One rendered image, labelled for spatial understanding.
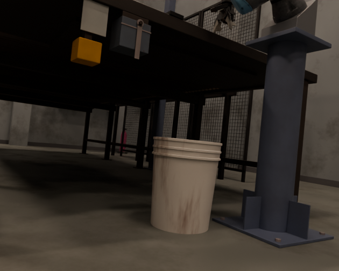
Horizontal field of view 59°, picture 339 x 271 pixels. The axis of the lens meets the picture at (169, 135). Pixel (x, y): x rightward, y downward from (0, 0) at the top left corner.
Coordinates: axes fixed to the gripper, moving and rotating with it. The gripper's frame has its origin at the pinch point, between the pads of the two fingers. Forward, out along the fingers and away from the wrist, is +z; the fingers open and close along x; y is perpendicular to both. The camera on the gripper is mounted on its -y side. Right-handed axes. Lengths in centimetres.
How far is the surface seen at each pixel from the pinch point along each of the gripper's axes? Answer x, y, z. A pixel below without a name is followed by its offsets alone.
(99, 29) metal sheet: -22, -83, 29
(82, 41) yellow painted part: -24, -90, 36
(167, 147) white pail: -36, -56, 71
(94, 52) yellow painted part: -24, -85, 39
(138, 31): -25, -68, 26
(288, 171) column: -56, -5, 76
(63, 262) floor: -51, -97, 104
